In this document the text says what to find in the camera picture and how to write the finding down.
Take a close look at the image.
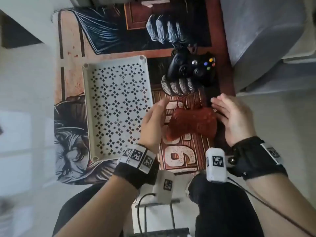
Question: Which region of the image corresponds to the person's left hand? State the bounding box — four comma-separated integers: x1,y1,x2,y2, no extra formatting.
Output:
138,97,171,154

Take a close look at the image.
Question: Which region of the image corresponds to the person's right hand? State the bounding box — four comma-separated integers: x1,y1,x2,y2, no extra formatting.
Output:
210,93,257,147

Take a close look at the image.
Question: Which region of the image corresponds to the red game controller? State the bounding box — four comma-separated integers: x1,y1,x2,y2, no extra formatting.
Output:
165,106,218,142

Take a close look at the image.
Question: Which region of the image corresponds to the white perforated plastic tray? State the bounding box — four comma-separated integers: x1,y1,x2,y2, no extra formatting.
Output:
82,55,155,163

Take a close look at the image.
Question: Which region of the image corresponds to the black game controller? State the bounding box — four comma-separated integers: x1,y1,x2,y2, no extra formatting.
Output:
166,46,217,87

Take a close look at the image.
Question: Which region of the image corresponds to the person's left forearm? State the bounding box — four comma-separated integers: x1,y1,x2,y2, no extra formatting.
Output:
53,174,140,237

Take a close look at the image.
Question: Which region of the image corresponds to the person's right leg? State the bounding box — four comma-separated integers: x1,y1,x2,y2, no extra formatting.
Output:
187,174,265,237

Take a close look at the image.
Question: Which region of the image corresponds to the grey fabric sofa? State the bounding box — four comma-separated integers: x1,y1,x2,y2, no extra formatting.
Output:
220,0,316,96

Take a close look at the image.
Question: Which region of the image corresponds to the printed illustrated desk mat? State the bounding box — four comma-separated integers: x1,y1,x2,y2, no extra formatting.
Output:
53,0,236,185

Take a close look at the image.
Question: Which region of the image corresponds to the dark floor mat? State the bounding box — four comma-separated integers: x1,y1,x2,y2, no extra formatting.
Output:
0,10,44,49

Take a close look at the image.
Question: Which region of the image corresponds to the black right wrist strap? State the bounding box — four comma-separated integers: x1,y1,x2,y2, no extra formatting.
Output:
228,136,289,180

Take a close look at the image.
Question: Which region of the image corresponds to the black wrist strap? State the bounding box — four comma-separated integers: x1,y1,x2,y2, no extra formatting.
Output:
113,143,160,190
228,136,289,180

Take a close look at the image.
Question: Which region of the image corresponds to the black left wrist strap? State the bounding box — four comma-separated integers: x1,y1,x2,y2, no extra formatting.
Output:
113,143,160,190

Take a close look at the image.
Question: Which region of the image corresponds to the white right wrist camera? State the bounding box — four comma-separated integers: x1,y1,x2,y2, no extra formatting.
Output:
205,147,227,183

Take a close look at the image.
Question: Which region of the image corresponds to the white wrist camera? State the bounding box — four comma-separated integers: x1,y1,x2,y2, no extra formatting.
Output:
152,170,175,205
205,147,227,183

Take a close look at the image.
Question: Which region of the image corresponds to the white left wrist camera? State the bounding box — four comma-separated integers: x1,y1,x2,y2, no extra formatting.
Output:
152,170,175,205

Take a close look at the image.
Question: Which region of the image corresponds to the black left camera cable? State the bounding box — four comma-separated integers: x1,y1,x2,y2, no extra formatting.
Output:
136,193,156,237

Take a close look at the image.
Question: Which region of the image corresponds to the grey metal stool frame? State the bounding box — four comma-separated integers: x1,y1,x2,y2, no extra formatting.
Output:
134,198,181,235

